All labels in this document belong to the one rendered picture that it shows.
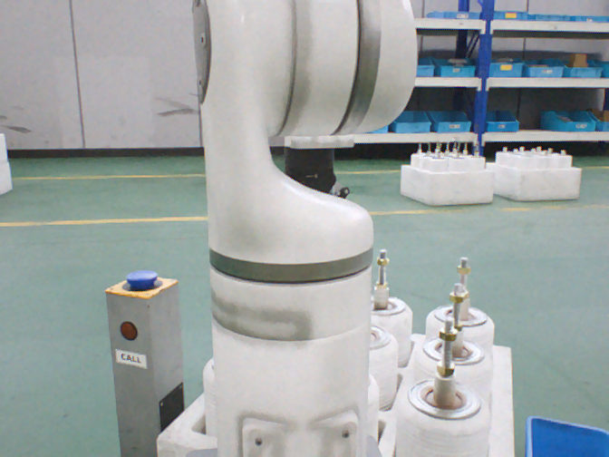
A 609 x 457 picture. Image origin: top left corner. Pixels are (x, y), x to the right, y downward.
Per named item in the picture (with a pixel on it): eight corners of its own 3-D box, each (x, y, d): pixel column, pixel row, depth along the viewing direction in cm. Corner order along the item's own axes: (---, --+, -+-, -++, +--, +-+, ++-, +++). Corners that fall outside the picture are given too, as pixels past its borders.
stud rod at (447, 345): (441, 388, 55) (446, 320, 53) (438, 383, 56) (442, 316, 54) (450, 387, 55) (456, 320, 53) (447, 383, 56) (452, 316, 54)
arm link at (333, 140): (294, 150, 71) (294, 103, 70) (274, 144, 82) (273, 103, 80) (356, 149, 74) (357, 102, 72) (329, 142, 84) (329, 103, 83)
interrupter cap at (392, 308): (357, 297, 85) (357, 294, 85) (404, 300, 84) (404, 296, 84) (354, 316, 78) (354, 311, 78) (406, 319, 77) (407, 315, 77)
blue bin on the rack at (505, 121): (463, 131, 575) (465, 111, 570) (496, 130, 581) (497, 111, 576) (486, 132, 527) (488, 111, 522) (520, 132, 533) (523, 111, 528)
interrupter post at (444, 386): (459, 406, 55) (461, 378, 54) (438, 409, 54) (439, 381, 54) (449, 394, 57) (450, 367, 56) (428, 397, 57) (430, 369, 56)
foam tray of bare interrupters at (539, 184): (578, 199, 310) (582, 169, 306) (518, 201, 303) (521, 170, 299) (537, 189, 348) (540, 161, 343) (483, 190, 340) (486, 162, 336)
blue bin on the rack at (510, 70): (465, 80, 566) (467, 59, 561) (498, 80, 571) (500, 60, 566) (487, 77, 518) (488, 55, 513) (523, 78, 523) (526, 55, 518)
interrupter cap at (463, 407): (495, 418, 53) (496, 412, 53) (425, 427, 51) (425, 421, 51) (459, 380, 60) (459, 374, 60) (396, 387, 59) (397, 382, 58)
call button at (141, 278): (146, 295, 69) (144, 280, 69) (120, 291, 71) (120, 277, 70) (163, 285, 73) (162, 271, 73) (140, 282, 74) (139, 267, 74)
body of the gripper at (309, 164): (327, 139, 84) (326, 197, 86) (275, 140, 81) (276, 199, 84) (344, 141, 77) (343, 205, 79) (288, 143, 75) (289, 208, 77)
